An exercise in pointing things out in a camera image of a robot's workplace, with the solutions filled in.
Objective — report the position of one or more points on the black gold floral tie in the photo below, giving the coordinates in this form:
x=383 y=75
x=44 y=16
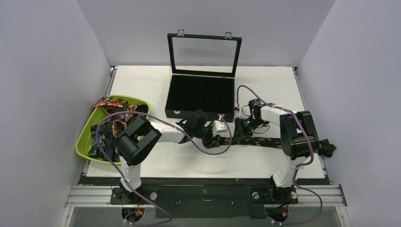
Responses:
x=325 y=148

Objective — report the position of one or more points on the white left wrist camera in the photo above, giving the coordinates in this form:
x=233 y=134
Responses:
x=220 y=127

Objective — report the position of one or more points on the black display case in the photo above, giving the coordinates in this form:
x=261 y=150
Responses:
x=203 y=69

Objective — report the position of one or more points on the green plastic bin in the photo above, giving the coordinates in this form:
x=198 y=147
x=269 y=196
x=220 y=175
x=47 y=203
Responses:
x=86 y=145

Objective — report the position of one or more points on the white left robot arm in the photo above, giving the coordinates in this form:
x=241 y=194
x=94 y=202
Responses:
x=136 y=142

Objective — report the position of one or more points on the brown paisley tie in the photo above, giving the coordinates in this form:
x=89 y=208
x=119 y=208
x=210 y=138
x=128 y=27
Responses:
x=122 y=121

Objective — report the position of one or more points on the red floral tie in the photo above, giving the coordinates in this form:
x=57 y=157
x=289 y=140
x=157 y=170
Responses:
x=109 y=104

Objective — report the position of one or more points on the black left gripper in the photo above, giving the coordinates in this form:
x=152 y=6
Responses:
x=213 y=140

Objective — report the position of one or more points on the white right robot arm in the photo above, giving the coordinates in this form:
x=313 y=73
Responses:
x=298 y=137

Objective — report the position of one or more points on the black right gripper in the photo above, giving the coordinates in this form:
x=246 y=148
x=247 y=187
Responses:
x=239 y=126

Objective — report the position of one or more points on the aluminium rail frame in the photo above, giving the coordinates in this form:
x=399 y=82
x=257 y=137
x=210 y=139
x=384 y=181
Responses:
x=100 y=196

